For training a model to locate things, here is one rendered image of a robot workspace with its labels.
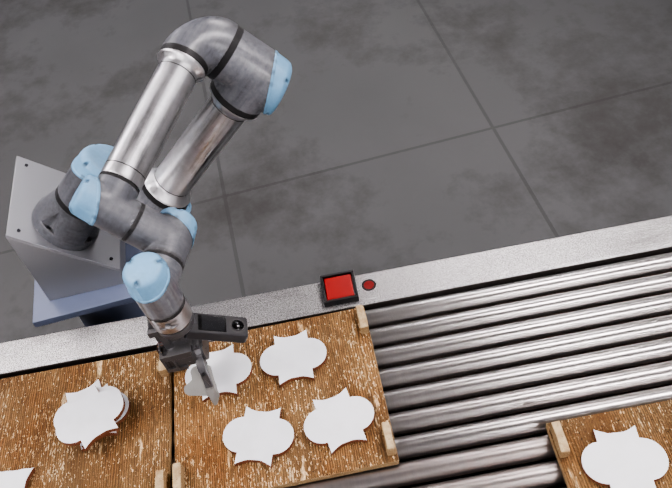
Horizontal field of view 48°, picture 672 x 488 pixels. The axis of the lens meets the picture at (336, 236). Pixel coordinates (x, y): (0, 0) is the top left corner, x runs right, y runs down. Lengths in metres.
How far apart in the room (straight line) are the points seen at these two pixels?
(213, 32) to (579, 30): 2.72
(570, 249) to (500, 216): 1.30
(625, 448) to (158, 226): 0.90
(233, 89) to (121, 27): 3.02
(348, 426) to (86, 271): 0.74
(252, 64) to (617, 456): 0.97
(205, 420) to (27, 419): 0.37
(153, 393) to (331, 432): 0.38
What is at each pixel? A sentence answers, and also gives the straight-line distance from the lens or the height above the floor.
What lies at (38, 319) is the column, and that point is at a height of 0.87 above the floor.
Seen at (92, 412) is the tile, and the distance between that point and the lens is 1.55.
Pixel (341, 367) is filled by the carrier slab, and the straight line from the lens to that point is 1.51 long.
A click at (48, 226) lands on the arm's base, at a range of 1.78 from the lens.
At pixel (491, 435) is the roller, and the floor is 0.91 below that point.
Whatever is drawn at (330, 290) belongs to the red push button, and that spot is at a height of 0.93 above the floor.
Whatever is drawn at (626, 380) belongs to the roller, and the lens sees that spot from 1.54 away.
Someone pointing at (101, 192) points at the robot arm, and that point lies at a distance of 1.32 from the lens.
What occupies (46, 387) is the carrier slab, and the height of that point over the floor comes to 0.94.
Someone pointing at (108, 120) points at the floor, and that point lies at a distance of 3.84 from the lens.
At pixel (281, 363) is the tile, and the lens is 1.52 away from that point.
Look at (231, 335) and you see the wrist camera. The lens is 1.41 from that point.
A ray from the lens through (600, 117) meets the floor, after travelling 3.46.
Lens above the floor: 2.22
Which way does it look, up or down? 49 degrees down
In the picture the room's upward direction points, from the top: 11 degrees counter-clockwise
